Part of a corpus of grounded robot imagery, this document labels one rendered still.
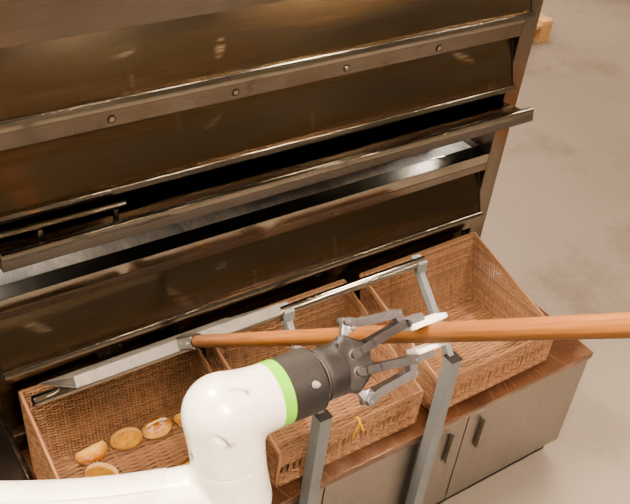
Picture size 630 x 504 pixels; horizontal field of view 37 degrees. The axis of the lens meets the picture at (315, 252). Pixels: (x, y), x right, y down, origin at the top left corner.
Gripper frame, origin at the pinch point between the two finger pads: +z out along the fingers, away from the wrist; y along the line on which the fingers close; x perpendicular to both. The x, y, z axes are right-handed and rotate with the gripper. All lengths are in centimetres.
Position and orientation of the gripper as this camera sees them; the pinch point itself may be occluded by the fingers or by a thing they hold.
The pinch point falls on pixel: (427, 333)
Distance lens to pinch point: 142.4
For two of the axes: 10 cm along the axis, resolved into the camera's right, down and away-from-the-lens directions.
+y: 2.7, 9.6, 0.5
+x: 4.9, -1.0, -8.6
